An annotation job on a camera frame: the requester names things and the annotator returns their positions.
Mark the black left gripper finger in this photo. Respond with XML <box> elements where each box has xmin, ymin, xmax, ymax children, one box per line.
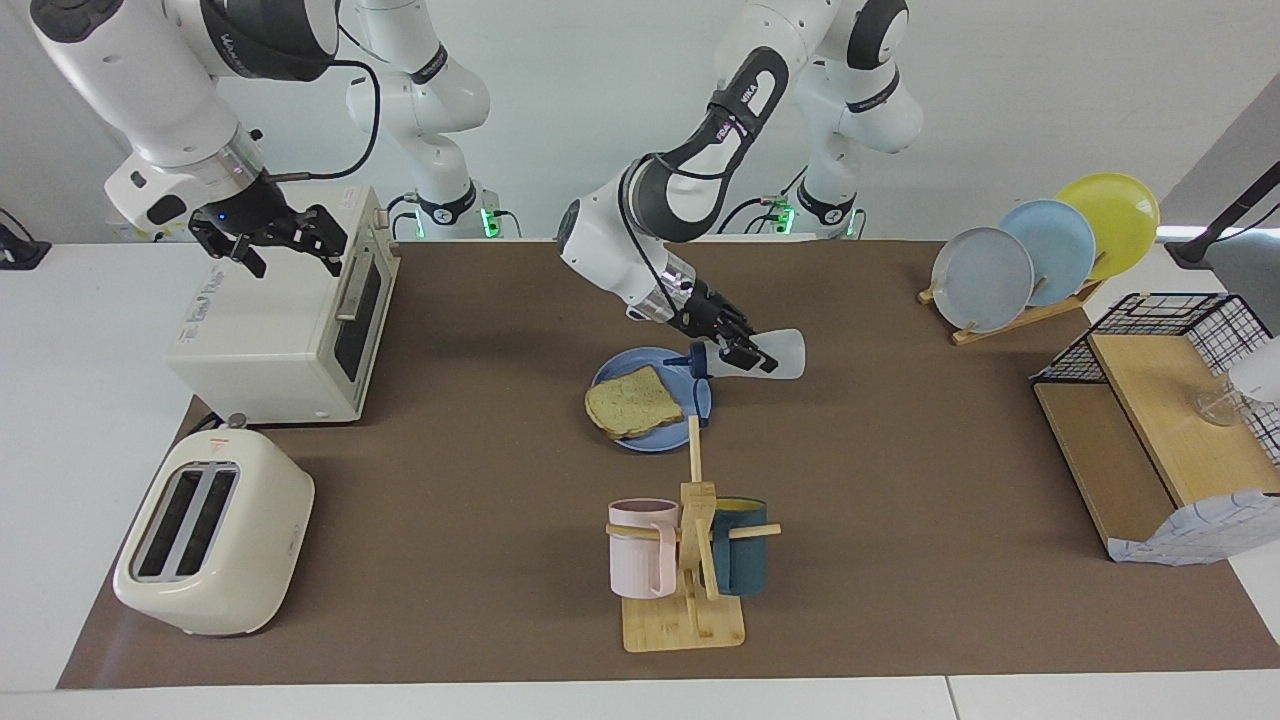
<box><xmin>718</xmin><ymin>342</ymin><xmax>780</xmax><ymax>375</ymax></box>
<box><xmin>712</xmin><ymin>305</ymin><xmax>758</xmax><ymax>348</ymax></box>

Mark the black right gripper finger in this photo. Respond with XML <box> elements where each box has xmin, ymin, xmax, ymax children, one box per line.
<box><xmin>190</xmin><ymin>230</ymin><xmax>269</xmax><ymax>279</ymax></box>
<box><xmin>296</xmin><ymin>205</ymin><xmax>348</xmax><ymax>278</ymax></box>

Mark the seasoning bottle with blue cap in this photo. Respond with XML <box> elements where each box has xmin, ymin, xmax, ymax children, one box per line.
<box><xmin>690</xmin><ymin>328</ymin><xmax>806</xmax><ymax>386</ymax></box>

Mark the toasted bread slice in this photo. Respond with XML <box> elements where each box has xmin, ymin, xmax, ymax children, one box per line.
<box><xmin>584</xmin><ymin>364</ymin><xmax>687</xmax><ymax>441</ymax></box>

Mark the grey round plate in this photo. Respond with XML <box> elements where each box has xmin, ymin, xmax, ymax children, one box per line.
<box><xmin>930</xmin><ymin>227</ymin><xmax>1036</xmax><ymax>334</ymax></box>

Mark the wooden plate rack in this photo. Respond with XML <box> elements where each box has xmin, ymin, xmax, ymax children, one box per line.
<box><xmin>918</xmin><ymin>278</ymin><xmax>1106</xmax><ymax>347</ymax></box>

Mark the light blue round plate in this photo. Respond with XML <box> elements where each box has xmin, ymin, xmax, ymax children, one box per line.
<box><xmin>1000</xmin><ymin>199</ymin><xmax>1098</xmax><ymax>308</ymax></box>

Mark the yellow round plate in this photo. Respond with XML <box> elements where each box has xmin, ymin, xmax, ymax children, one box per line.
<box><xmin>1055</xmin><ymin>172</ymin><xmax>1161</xmax><ymax>283</ymax></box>

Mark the white toaster oven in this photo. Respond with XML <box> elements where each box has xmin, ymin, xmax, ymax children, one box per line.
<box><xmin>165</xmin><ymin>188</ymin><xmax>401</xmax><ymax>426</ymax></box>

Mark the brown table mat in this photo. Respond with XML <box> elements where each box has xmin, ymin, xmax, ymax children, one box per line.
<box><xmin>57</xmin><ymin>240</ymin><xmax>1280</xmax><ymax>691</ymax></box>

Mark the teal mug with yellow inside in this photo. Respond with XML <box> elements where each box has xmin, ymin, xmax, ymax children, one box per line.
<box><xmin>712</xmin><ymin>497</ymin><xmax>770</xmax><ymax>598</ymax></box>

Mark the small black stand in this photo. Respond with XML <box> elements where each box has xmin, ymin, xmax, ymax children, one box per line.
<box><xmin>0</xmin><ymin>208</ymin><xmax>51</xmax><ymax>271</ymax></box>

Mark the pink mug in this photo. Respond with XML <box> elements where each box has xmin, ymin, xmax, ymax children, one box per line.
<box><xmin>608</xmin><ymin>498</ymin><xmax>681</xmax><ymax>600</ymax></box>

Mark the wooden mug rack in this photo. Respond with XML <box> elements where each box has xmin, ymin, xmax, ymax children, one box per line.
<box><xmin>605</xmin><ymin>415</ymin><xmax>783</xmax><ymax>654</ymax></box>

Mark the cream two-slot toaster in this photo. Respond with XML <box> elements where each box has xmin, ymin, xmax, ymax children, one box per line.
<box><xmin>112</xmin><ymin>415</ymin><xmax>316</xmax><ymax>638</ymax></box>

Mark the black angled stand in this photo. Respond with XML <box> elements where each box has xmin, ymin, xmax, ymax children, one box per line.
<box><xmin>1165</xmin><ymin>160</ymin><xmax>1280</xmax><ymax>271</ymax></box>

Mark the clear glass cup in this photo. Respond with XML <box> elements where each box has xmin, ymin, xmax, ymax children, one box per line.
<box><xmin>1193</xmin><ymin>385</ymin><xmax>1251</xmax><ymax>429</ymax></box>

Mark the checked white cloth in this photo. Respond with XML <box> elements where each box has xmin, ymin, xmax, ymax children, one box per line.
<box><xmin>1107</xmin><ymin>490</ymin><xmax>1280</xmax><ymax>568</ymax></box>

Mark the white rounded object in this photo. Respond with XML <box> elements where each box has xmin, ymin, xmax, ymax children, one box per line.
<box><xmin>1228</xmin><ymin>335</ymin><xmax>1280</xmax><ymax>406</ymax></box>

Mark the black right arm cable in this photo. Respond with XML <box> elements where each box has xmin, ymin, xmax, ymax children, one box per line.
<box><xmin>265</xmin><ymin>58</ymin><xmax>382</xmax><ymax>183</ymax></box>

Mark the wooden shelf with wire basket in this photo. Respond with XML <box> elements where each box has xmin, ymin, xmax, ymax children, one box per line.
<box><xmin>1030</xmin><ymin>292</ymin><xmax>1280</xmax><ymax>561</ymax></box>

